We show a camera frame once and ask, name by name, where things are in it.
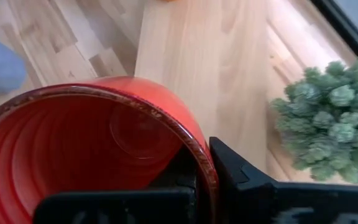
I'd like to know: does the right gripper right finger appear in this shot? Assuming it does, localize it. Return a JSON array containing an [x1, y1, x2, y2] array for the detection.
[[209, 136, 358, 224]]

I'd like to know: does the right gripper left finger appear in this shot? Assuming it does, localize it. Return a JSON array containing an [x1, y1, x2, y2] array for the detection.
[[32, 144, 200, 224]]

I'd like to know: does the red mug white handle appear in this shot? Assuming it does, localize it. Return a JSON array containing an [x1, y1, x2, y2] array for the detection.
[[0, 76, 220, 224]]

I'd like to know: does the artificial green potted plant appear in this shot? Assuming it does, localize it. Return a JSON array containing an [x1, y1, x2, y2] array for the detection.
[[270, 52, 358, 184]]

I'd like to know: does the black metal table frame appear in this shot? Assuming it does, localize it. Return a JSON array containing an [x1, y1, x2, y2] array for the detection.
[[309, 0, 358, 60]]

